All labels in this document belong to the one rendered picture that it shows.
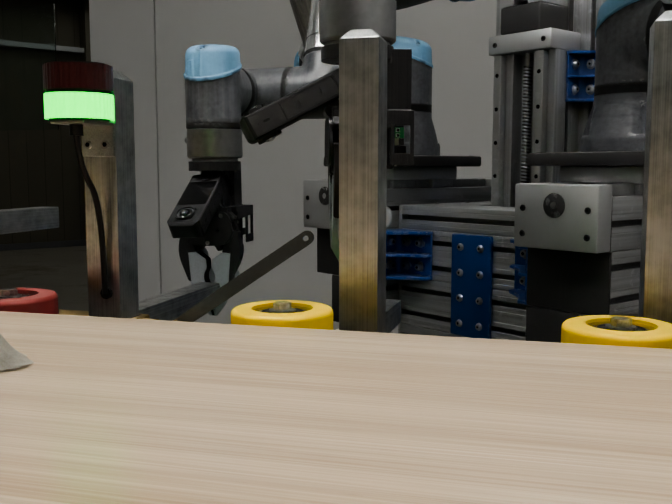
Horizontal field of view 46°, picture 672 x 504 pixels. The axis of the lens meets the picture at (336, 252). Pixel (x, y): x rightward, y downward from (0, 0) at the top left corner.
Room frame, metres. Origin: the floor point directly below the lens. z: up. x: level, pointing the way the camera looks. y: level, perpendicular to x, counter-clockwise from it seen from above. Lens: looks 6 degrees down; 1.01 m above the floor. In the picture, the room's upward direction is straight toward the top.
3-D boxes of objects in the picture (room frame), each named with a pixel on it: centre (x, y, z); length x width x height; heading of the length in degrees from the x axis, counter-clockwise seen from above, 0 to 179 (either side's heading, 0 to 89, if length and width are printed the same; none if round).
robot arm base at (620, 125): (1.21, -0.45, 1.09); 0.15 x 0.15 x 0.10
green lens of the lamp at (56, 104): (0.72, 0.23, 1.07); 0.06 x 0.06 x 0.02
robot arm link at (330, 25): (0.79, -0.02, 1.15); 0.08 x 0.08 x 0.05
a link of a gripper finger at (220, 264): (1.10, 0.15, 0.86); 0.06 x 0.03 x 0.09; 164
